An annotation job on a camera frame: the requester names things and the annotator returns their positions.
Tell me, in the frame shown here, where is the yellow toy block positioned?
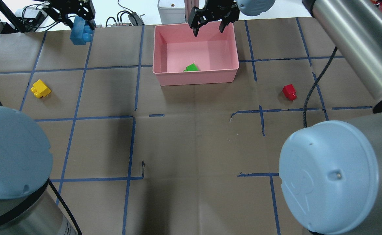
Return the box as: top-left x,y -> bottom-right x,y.
30,79 -> 52,99

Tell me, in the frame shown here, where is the blue toy block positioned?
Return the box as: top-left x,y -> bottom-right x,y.
70,16 -> 93,45

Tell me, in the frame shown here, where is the pink plastic box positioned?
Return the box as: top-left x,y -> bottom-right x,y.
153,22 -> 239,86

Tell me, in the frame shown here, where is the black cable hub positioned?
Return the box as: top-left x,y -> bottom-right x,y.
128,12 -> 145,26

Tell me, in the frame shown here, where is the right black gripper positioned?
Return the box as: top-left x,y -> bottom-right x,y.
188,0 -> 240,37

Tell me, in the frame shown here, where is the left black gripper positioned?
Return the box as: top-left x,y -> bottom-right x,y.
42,0 -> 96,31

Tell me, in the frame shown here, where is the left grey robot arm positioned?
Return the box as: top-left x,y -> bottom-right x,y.
0,100 -> 82,235

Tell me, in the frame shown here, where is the white square device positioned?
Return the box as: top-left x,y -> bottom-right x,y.
158,0 -> 186,25

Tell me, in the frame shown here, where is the red toy block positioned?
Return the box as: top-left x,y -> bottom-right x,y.
282,84 -> 297,101

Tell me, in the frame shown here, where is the aluminium frame post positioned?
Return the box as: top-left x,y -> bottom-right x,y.
184,0 -> 199,22

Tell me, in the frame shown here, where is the green toy block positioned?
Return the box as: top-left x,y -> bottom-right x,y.
183,63 -> 200,72

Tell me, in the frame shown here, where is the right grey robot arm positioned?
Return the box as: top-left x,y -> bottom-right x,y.
279,0 -> 382,235

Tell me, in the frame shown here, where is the black monitor stand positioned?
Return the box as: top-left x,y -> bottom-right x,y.
0,0 -> 54,33

